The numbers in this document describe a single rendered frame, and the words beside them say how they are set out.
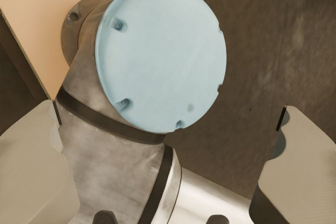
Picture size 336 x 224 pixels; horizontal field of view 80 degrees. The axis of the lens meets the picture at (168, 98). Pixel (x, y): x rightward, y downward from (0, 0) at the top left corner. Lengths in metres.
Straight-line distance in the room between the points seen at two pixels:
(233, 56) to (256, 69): 0.17
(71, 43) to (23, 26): 0.09
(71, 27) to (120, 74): 0.22
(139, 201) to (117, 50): 0.16
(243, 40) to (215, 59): 0.71
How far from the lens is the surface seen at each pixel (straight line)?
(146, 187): 0.24
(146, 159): 0.25
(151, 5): 0.19
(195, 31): 0.21
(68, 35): 0.39
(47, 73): 0.45
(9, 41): 0.60
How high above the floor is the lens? 0.62
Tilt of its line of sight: 57 degrees down
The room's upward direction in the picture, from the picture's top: 117 degrees clockwise
